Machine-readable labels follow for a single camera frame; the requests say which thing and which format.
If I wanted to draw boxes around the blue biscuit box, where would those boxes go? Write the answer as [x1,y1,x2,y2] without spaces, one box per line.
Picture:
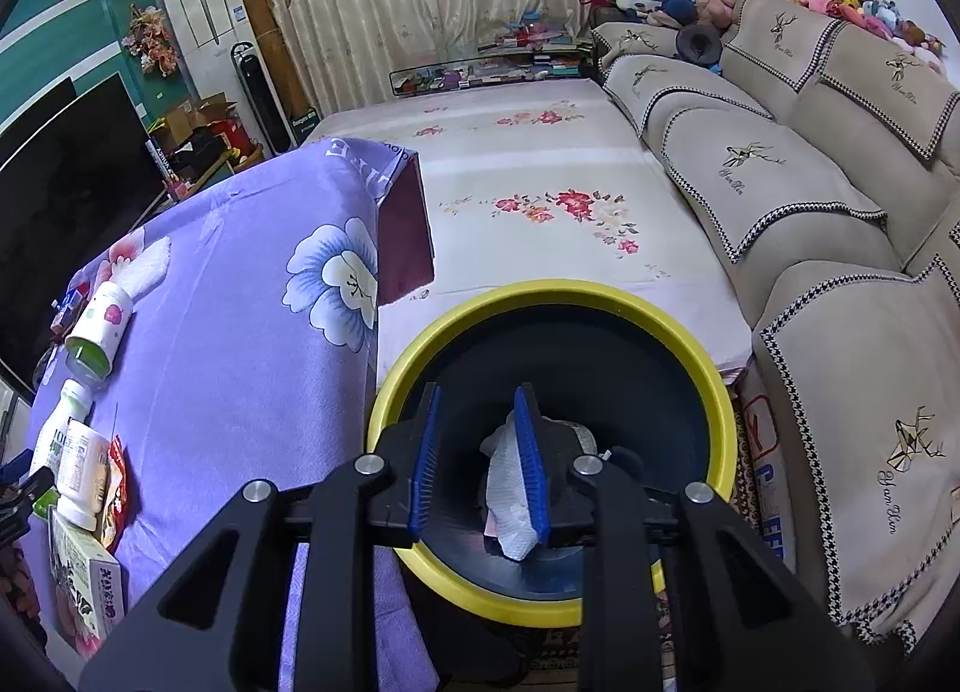
[51,285,85,333]

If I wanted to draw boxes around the black tower fan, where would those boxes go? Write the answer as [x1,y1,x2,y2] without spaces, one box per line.
[229,41,293,154]

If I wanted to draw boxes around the white tissue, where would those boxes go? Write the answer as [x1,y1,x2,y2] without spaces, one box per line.
[480,413,601,562]

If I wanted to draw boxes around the clear jar with green band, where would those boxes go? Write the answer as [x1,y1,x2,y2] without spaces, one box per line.
[64,281,134,372]

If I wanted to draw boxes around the red snack packet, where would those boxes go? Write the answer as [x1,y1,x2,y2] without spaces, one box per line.
[94,433,130,550]

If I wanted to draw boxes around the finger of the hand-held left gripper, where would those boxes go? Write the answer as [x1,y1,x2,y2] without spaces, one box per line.
[0,463,59,543]

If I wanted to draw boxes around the black flat television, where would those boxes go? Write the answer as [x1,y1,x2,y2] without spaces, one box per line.
[0,71,170,393]

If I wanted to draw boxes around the yellow rimmed black waste bin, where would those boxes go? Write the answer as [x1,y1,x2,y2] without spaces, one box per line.
[365,278,738,627]

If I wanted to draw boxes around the white floral bed sheet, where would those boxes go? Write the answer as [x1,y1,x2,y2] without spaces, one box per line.
[304,77,755,370]

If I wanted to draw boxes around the open cardboard boxes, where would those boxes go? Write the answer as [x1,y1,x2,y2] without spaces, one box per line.
[161,92,248,157]

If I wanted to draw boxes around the dark round cushion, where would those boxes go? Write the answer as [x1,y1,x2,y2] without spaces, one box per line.
[673,20,725,67]

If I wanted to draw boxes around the white standing air conditioner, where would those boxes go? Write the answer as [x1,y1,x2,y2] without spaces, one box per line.
[157,0,263,108]

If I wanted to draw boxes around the white bottle with green label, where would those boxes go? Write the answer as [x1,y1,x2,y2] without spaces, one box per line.
[28,378,95,475]

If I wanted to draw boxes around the hanging flower decoration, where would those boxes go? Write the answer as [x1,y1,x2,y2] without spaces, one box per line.
[120,5,181,78]

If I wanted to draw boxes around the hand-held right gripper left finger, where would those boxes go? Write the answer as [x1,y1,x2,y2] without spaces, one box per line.
[79,383,445,692]

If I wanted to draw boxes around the printed floor mat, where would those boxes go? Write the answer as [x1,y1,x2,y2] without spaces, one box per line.
[731,377,788,565]

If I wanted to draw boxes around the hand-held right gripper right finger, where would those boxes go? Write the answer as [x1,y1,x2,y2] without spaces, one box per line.
[514,384,880,692]

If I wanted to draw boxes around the beige sofa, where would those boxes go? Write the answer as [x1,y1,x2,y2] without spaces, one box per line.
[592,0,960,652]

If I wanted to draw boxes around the white foam fruit net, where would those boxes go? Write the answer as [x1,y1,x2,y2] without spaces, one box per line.
[112,238,173,303]

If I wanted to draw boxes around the white and green carton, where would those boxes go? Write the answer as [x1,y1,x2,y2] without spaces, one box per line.
[46,508,125,659]

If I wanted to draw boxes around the white cup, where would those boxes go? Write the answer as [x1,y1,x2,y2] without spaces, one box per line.
[54,418,112,532]

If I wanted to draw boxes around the low rack of books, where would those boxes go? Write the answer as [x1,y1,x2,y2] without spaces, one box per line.
[388,24,601,100]

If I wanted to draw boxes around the rolled brown mat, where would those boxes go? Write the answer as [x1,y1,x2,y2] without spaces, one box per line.
[232,0,316,130]

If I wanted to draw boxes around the purple floral blanket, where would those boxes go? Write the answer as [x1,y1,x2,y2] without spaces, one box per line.
[19,135,451,692]

